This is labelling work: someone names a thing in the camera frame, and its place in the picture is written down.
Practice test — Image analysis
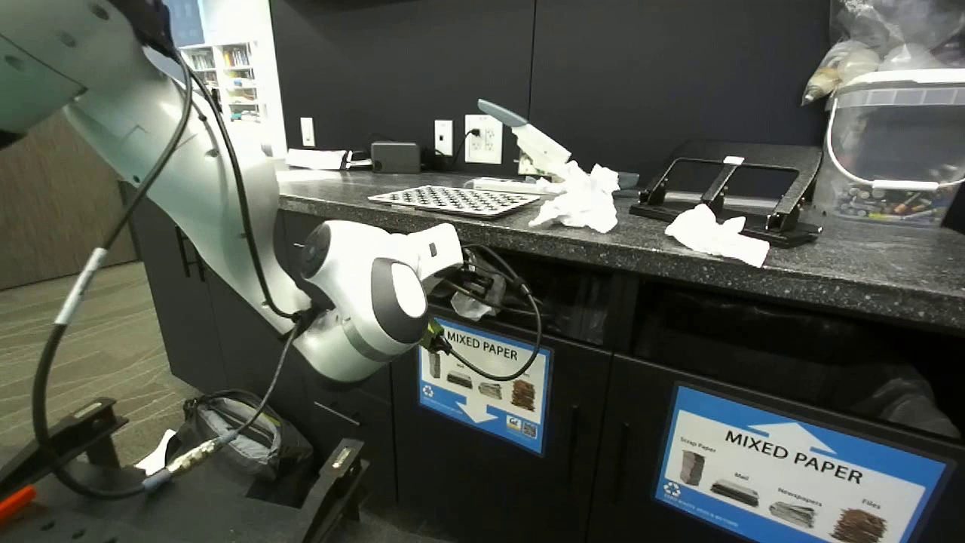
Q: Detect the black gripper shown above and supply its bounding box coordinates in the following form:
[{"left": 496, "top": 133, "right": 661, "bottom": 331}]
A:
[{"left": 428, "top": 267, "right": 506, "bottom": 318}]

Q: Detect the white paper pile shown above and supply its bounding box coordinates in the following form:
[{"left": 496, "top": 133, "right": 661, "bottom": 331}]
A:
[{"left": 530, "top": 161, "right": 617, "bottom": 235}]

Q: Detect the white paper piece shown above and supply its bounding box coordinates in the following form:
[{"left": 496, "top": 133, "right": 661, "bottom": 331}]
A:
[{"left": 450, "top": 292, "right": 496, "bottom": 324}]

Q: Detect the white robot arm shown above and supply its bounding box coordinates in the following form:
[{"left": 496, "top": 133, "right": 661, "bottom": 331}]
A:
[{"left": 0, "top": 0, "right": 464, "bottom": 383}]

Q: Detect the dark counter cabinet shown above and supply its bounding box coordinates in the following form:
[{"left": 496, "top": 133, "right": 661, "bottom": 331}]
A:
[{"left": 137, "top": 209, "right": 965, "bottom": 543}]

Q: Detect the left mixed paper sign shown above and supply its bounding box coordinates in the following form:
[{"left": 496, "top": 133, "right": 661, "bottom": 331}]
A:
[{"left": 417, "top": 321, "right": 554, "bottom": 456}]

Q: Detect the mixed paper sign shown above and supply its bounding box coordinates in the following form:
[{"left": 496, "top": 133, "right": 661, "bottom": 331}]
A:
[
  {"left": 653, "top": 386, "right": 948, "bottom": 543},
  {"left": 417, "top": 321, "right": 554, "bottom": 456}
]

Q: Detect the black power adapter box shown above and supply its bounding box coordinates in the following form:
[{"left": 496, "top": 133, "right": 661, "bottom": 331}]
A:
[{"left": 370, "top": 143, "right": 418, "bottom": 173}]

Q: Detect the white folded paper stack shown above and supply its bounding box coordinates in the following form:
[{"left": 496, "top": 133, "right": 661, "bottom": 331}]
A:
[{"left": 286, "top": 147, "right": 353, "bottom": 173}]

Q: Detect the crumpled paper near stand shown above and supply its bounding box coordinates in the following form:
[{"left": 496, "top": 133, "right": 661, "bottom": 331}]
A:
[{"left": 665, "top": 205, "right": 770, "bottom": 267}]

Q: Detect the black grey backpack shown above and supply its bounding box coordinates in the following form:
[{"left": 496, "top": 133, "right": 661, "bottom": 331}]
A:
[{"left": 185, "top": 392, "right": 317, "bottom": 506}]

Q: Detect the right mixed paper sign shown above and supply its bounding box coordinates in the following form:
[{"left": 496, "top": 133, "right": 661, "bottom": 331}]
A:
[{"left": 653, "top": 386, "right": 948, "bottom": 543}]

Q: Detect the white paper on floor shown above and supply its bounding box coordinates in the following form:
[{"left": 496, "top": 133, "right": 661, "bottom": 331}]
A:
[{"left": 137, "top": 427, "right": 178, "bottom": 477}]

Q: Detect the clear plastic container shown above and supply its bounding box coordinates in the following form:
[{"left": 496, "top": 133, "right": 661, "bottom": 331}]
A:
[{"left": 815, "top": 69, "right": 965, "bottom": 230}]

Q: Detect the white wall outlet plate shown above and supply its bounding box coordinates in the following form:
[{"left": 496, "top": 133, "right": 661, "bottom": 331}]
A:
[{"left": 464, "top": 113, "right": 505, "bottom": 166}]

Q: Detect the small white wall plate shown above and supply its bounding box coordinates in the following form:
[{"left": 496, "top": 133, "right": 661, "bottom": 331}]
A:
[{"left": 435, "top": 116, "right": 454, "bottom": 157}]

